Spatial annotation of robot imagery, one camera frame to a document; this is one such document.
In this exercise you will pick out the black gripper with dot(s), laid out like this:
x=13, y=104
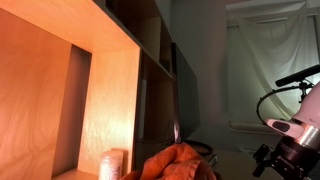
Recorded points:
x=293, y=158

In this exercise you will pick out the orange terry towel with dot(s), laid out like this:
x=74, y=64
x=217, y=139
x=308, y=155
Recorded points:
x=176, y=165

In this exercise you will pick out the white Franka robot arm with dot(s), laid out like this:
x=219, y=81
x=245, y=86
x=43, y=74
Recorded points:
x=306, y=120

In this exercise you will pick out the dark round tray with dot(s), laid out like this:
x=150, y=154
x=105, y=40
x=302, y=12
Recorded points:
x=200, y=147

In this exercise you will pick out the black computer monitor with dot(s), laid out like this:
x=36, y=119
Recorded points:
x=185, y=96

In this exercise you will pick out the white hanging sheet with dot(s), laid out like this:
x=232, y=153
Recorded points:
x=276, y=43

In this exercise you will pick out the pale pink cylindrical roll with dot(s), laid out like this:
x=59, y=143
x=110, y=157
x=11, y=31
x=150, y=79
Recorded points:
x=110, y=165

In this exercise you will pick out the light wooden shelf unit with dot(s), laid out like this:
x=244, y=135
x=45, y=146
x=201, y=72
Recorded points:
x=50, y=83

